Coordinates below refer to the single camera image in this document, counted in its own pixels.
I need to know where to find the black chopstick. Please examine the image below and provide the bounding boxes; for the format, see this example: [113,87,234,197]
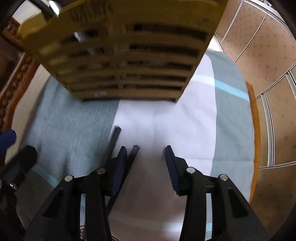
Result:
[106,145,140,215]
[102,126,121,167]

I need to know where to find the kitchen counter with cabinets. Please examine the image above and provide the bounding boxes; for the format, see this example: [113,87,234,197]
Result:
[215,1,295,235]

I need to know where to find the carved brown wooden chair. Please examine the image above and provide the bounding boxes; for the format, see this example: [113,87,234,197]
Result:
[1,18,40,133]

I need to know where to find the plaid grey white cloth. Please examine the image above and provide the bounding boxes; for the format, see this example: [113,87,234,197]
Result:
[16,51,254,240]

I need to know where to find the wooden slatted utensil holder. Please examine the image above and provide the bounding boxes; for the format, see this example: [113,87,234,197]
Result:
[18,1,227,101]

